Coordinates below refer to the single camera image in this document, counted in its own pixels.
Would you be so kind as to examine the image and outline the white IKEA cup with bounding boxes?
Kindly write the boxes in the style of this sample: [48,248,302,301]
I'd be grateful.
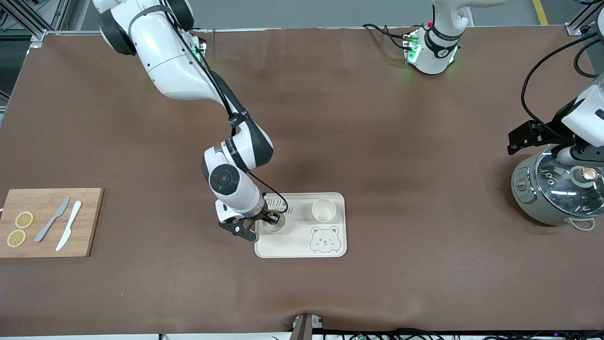
[262,212,286,235]
[311,199,337,223]

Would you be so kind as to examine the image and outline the cream bear print tray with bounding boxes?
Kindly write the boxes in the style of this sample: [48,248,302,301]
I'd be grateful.
[255,192,347,259]

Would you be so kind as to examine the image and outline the grey metal cooking pot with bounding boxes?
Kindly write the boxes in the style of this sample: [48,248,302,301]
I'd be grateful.
[511,146,604,232]

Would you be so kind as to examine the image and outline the glass pot lid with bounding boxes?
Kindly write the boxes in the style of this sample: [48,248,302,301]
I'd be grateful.
[536,149,604,219]

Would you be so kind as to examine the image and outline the brown table cover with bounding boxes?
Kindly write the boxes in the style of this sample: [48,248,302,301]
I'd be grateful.
[0,26,604,337]

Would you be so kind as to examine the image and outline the bamboo cutting board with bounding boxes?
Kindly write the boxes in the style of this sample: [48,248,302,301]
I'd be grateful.
[0,188,104,258]

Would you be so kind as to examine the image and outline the white plastic knife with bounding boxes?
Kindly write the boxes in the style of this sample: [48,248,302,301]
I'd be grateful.
[56,201,83,252]

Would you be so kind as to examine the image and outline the grey plastic knife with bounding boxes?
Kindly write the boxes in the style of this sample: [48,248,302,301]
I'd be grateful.
[34,196,71,243]

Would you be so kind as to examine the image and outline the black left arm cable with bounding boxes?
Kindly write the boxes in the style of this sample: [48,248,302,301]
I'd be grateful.
[521,31,604,140]

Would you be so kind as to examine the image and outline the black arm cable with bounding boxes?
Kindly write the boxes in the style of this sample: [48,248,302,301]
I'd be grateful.
[521,31,604,140]
[163,0,289,225]

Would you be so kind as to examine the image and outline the table edge camera mount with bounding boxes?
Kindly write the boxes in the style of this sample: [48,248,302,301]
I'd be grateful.
[290,313,324,340]

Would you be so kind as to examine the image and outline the aluminium frame profile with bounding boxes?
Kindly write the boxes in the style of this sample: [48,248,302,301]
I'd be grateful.
[565,0,604,36]
[0,0,90,44]

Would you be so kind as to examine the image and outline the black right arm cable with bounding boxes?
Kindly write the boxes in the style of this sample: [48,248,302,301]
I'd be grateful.
[163,0,289,225]

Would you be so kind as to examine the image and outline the black left base cable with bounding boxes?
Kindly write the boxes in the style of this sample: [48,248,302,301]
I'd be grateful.
[362,23,413,51]

